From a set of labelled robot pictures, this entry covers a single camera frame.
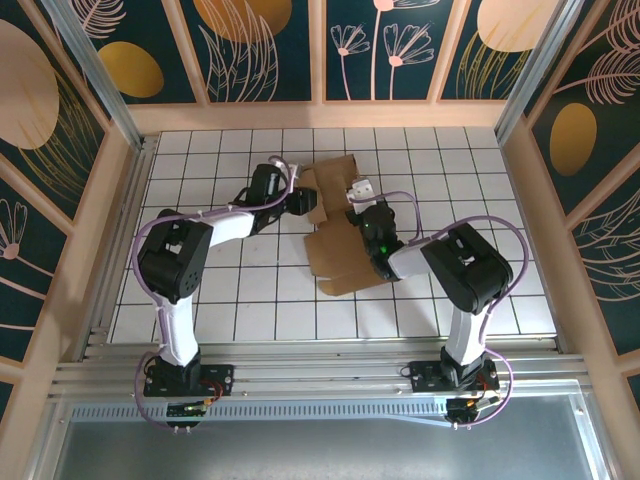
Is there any aluminium corner post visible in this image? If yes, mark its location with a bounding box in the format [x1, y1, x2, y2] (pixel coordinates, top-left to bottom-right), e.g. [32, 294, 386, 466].
[39, 0, 147, 151]
[494, 0, 589, 147]

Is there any slotted grey cable duct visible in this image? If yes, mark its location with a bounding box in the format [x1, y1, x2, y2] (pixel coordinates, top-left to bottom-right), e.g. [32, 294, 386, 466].
[69, 403, 451, 425]

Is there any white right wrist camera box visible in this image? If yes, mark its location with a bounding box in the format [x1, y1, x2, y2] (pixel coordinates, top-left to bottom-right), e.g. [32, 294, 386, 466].
[348, 177, 377, 212]

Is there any brown cardboard paper box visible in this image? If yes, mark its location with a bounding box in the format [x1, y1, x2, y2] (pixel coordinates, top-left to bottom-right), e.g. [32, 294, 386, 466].
[299, 153, 396, 297]

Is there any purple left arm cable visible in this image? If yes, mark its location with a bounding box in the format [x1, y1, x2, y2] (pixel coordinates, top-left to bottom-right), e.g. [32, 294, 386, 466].
[132, 153, 301, 432]

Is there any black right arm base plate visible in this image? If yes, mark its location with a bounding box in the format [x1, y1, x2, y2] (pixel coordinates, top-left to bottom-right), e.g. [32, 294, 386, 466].
[408, 359, 501, 396]

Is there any aluminium side rail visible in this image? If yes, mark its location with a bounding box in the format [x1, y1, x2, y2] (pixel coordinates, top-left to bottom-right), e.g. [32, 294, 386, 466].
[102, 137, 159, 351]

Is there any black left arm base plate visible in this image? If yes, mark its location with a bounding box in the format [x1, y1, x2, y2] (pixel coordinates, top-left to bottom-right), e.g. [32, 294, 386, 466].
[143, 363, 236, 399]

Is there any grey metal sheet tray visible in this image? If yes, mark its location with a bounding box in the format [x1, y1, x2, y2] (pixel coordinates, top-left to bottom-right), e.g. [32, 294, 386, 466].
[27, 379, 619, 480]

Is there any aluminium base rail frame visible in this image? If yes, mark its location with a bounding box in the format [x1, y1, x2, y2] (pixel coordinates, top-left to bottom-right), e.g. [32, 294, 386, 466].
[49, 337, 591, 401]

